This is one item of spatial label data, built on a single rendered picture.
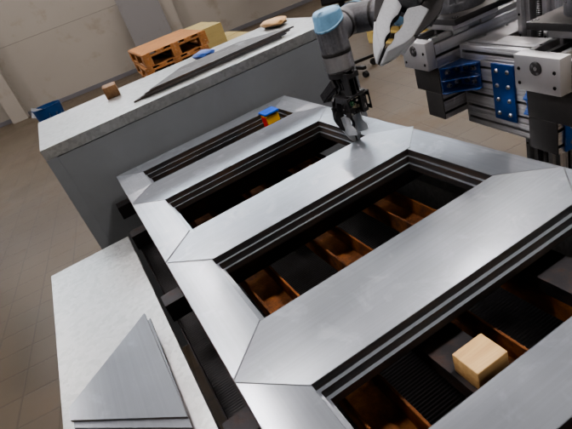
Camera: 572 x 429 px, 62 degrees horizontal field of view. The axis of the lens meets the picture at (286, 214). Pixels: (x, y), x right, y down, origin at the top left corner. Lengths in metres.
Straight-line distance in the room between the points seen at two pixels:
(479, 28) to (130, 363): 1.40
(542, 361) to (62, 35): 10.53
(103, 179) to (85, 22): 9.00
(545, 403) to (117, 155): 1.58
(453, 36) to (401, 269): 0.99
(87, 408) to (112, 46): 10.05
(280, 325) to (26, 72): 10.33
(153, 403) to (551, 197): 0.81
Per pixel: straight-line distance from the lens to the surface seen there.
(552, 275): 0.95
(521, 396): 0.67
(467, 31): 1.70
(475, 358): 0.77
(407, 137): 1.31
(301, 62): 2.07
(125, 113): 1.85
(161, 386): 0.96
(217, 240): 1.12
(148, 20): 10.45
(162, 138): 1.89
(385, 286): 0.83
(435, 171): 1.18
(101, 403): 1.01
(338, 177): 1.20
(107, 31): 10.80
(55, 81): 10.92
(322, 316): 0.81
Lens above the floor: 1.40
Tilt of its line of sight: 29 degrees down
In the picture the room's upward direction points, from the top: 21 degrees counter-clockwise
